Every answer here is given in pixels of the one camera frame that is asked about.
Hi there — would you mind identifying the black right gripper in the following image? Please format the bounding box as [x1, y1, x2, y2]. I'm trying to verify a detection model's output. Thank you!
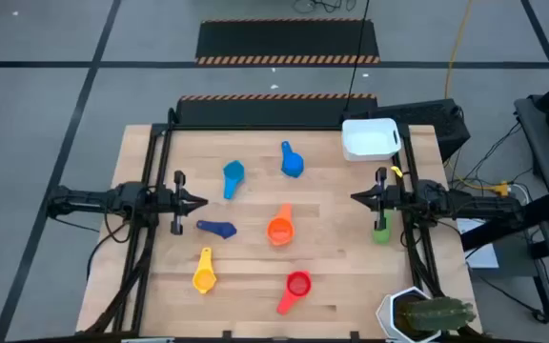
[350, 166, 402, 232]

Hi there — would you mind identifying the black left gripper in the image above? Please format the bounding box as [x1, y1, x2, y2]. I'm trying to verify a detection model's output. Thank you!
[159, 170, 209, 235]

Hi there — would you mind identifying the green measuring cup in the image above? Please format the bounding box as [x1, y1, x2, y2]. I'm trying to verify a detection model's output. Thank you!
[372, 209, 394, 246]

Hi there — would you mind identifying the navy measuring cup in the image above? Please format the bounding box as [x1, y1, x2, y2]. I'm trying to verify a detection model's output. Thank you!
[195, 219, 238, 240]

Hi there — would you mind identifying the light blue measuring cup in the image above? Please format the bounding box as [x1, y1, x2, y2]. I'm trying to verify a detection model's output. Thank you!
[222, 159, 246, 201]

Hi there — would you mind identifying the white plastic basket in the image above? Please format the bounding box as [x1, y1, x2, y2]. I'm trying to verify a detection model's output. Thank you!
[340, 117, 402, 162]

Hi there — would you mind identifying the yellow measuring cup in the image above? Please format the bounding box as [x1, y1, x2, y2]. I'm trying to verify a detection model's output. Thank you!
[192, 246, 218, 295]

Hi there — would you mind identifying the orange measuring cup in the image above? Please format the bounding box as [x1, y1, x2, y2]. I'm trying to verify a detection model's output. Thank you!
[266, 203, 296, 248]

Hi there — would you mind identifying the red measuring cup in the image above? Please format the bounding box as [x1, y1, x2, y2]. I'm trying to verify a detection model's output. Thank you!
[275, 270, 313, 316]

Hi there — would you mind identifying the black perforated computer case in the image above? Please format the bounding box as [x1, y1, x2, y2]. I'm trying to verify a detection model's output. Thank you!
[350, 98, 472, 163]

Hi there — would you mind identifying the white hexagonal planter pot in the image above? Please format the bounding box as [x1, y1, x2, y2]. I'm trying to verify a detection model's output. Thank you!
[375, 285, 442, 343]

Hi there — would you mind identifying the black hazard-striped floor ramp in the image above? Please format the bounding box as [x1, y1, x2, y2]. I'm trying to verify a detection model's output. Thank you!
[174, 92, 379, 128]
[193, 17, 381, 67]

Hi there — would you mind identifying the black stand beam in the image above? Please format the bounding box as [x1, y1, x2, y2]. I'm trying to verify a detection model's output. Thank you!
[459, 193, 549, 252]

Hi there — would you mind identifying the white paper sheet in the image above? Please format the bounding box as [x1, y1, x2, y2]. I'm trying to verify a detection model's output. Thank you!
[455, 212, 500, 270]

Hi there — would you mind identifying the green cactus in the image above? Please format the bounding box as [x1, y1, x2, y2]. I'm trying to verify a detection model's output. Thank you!
[400, 295, 478, 333]

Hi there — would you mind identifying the black aluminium table frame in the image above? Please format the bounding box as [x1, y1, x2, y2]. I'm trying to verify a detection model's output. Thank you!
[76, 108, 452, 343]

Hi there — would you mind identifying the straight black floor cable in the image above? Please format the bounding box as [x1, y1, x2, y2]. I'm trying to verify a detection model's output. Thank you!
[342, 0, 371, 113]

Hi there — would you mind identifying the yellow floor cable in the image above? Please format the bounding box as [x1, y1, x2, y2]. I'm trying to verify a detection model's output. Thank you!
[444, 0, 475, 100]

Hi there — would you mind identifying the coiled black cable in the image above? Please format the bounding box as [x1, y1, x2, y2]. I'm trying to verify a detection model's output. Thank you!
[293, 0, 356, 14]

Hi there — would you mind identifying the long black floor cable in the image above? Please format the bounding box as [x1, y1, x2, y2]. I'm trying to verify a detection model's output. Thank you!
[467, 266, 549, 337]

